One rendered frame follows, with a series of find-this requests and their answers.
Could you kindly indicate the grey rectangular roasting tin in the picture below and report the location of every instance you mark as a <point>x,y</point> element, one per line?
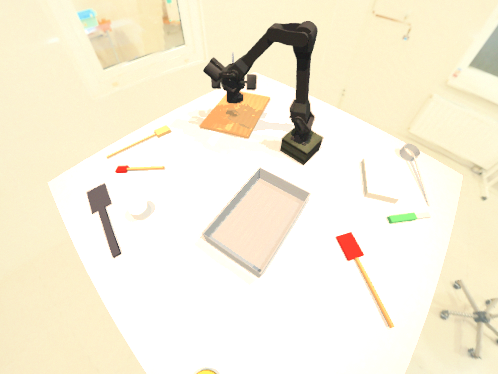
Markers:
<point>253,224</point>

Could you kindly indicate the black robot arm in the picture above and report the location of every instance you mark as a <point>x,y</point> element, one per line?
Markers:
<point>302,37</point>

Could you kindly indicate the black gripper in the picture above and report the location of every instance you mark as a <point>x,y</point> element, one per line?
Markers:
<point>251,82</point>

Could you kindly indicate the grey spatula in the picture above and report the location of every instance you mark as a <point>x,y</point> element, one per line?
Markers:
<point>99,199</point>

